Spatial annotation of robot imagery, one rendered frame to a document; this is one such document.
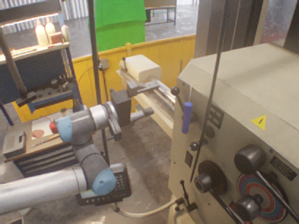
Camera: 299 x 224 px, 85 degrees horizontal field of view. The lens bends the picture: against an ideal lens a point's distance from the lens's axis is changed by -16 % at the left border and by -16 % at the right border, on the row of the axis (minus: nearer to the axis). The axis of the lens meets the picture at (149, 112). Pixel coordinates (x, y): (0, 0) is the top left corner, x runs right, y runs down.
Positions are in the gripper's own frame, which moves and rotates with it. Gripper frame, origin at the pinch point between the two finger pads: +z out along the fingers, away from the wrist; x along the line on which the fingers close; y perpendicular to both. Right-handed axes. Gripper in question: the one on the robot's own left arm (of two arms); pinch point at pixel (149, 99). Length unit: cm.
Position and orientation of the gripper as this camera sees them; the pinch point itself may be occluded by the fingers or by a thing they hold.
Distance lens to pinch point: 66.2
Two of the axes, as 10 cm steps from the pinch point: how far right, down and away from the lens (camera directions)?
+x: -1.1, 6.2, 7.8
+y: -4.8, -7.1, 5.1
